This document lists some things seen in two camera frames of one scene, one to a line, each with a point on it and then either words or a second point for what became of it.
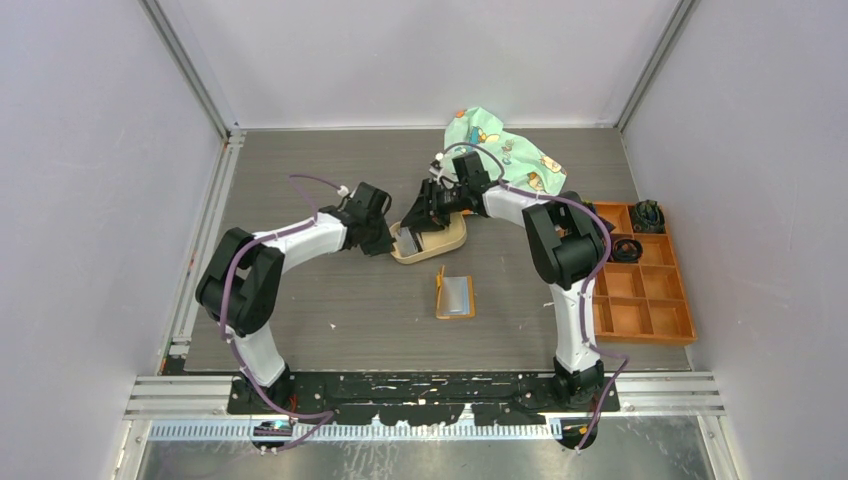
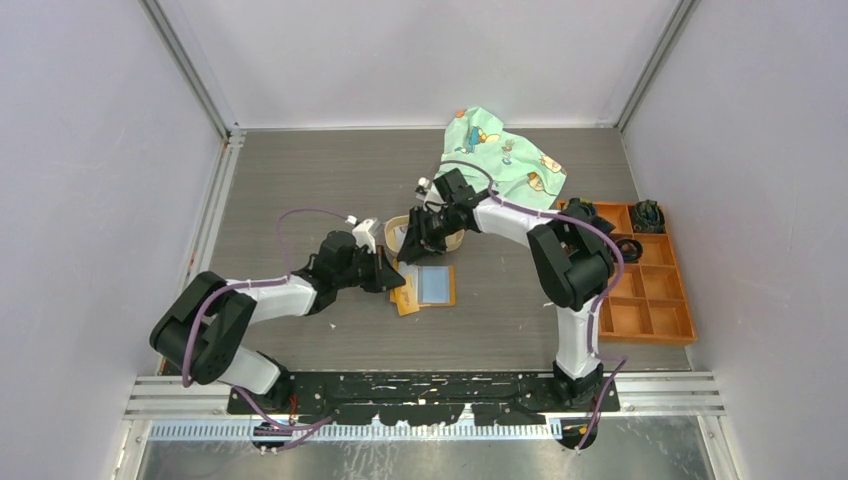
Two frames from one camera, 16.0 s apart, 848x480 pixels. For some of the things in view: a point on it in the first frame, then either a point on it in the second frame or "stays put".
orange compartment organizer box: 643,301 stays put
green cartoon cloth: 521,164 stays put
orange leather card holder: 455,296 -> 425,285
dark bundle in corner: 648,217 stays put
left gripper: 384,245 -> 384,276
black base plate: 426,398 stays put
